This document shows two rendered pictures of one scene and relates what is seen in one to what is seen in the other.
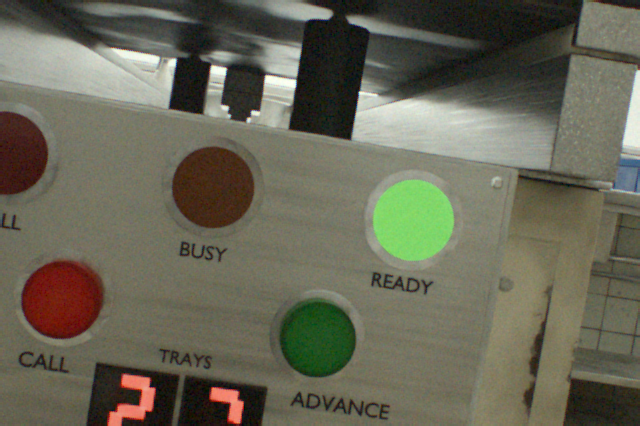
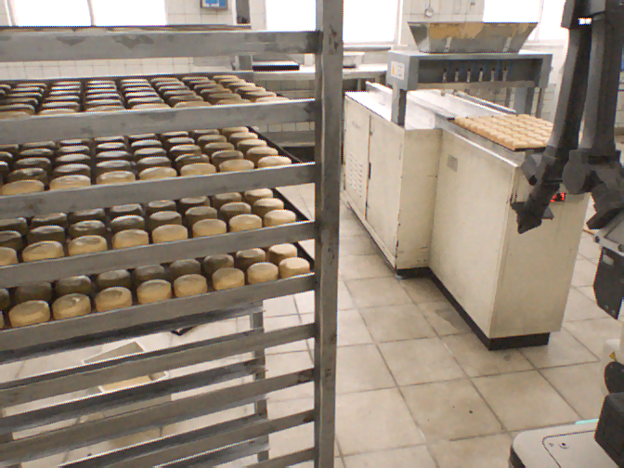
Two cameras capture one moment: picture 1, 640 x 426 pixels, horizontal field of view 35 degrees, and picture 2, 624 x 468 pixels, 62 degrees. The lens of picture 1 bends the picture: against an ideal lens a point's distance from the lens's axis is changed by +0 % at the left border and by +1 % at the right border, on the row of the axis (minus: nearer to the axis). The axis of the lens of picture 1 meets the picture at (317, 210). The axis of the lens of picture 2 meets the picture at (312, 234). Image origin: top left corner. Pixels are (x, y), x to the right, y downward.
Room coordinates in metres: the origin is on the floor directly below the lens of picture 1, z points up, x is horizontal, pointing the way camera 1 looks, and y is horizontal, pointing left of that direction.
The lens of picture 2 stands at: (-1.36, 1.12, 1.36)
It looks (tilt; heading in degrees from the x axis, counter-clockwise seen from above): 23 degrees down; 355
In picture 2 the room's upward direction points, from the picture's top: straight up
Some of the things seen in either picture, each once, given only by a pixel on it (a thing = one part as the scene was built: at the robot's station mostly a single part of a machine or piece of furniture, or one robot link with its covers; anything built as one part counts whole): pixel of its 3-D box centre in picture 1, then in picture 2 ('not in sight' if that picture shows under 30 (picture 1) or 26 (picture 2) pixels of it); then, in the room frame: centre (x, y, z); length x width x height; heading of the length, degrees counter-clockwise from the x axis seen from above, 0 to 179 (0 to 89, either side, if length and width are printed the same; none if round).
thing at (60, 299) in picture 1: (63, 298); not in sight; (0.39, 0.09, 0.76); 0.03 x 0.02 x 0.03; 95
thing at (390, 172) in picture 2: not in sight; (421, 173); (1.76, 0.15, 0.42); 1.28 x 0.72 x 0.84; 5
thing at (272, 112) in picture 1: (243, 113); (346, 59); (3.83, 0.33, 0.94); 0.33 x 0.33 x 0.12
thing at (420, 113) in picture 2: not in sight; (394, 100); (1.74, 0.36, 0.88); 1.28 x 0.01 x 0.07; 5
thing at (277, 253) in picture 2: not in sight; (282, 253); (-0.53, 1.10, 0.96); 0.05 x 0.05 x 0.02
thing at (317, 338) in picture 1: (317, 337); not in sight; (0.40, -0.01, 0.76); 0.03 x 0.02 x 0.03; 95
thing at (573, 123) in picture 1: (347, 129); (476, 110); (1.41, -0.02, 0.87); 2.01 x 0.03 x 0.07; 5
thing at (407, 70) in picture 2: not in sight; (463, 87); (1.28, 0.11, 1.01); 0.72 x 0.33 x 0.34; 95
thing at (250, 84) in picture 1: (243, 88); not in sight; (1.06, 0.10, 0.89); 0.12 x 0.04 x 0.05; 5
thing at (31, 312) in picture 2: not in sight; (30, 314); (-0.70, 1.46, 0.96); 0.05 x 0.05 x 0.02
